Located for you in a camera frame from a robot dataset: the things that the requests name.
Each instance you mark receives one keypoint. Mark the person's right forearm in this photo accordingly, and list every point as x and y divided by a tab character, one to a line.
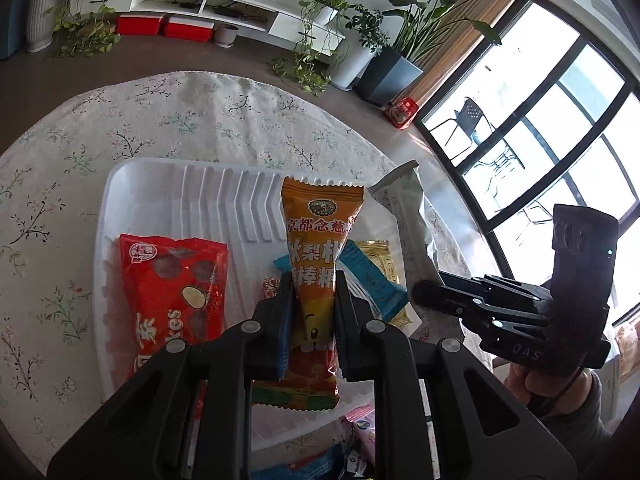
590	425

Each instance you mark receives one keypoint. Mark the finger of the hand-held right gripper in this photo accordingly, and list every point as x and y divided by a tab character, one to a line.
435	294
505	327

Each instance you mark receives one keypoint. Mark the floral tablecloth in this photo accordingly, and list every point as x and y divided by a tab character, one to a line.
60	160

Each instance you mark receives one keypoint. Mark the red bag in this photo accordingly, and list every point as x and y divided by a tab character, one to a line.
402	114

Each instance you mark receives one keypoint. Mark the pink snack packet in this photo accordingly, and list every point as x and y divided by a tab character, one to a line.
361	425

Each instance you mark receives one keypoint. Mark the red storage box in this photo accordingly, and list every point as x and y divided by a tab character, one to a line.
189	28
139	25

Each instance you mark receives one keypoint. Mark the beige curtain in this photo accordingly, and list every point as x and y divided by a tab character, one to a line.
465	35

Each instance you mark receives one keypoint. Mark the orange snack packet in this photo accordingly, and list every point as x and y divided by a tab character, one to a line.
315	240

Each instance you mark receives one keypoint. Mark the white plastic tray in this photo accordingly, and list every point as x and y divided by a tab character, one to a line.
200	200

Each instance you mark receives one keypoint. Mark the plant in white ribbed pot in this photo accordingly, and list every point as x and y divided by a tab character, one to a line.
42	17

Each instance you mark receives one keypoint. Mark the gold snack packet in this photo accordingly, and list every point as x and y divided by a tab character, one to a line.
385	260

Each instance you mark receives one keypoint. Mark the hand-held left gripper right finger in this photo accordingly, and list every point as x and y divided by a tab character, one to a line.
342	320

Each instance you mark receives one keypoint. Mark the light blue snack packet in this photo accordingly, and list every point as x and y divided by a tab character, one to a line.
375	285

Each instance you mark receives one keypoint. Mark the black balcony chair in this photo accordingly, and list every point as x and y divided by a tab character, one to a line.
467	115

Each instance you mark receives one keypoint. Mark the red snack packet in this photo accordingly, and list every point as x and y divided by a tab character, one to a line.
170	290

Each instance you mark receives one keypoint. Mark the white silver snack packet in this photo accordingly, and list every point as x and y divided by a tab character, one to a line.
405	205

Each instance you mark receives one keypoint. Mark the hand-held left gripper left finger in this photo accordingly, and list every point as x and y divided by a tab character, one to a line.
286	325

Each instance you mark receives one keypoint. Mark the broad-leaf plant in square blue pot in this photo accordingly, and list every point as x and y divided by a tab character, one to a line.
387	77

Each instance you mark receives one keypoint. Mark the small grey empty pot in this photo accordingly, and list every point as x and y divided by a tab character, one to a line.
226	35

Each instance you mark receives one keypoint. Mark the black framed glass door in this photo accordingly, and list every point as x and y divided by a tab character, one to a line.
555	90

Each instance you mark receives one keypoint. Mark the bushy plant in tall white pot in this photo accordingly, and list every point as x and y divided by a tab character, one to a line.
352	60

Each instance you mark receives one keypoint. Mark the trailing pothos in white pot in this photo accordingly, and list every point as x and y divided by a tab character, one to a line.
320	15
85	15

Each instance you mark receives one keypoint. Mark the person's right hand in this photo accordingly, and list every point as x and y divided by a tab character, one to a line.
550	395

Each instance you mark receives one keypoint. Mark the balcony table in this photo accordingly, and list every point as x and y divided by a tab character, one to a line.
505	160

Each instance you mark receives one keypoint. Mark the black set-top box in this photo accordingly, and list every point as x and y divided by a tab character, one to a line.
227	10

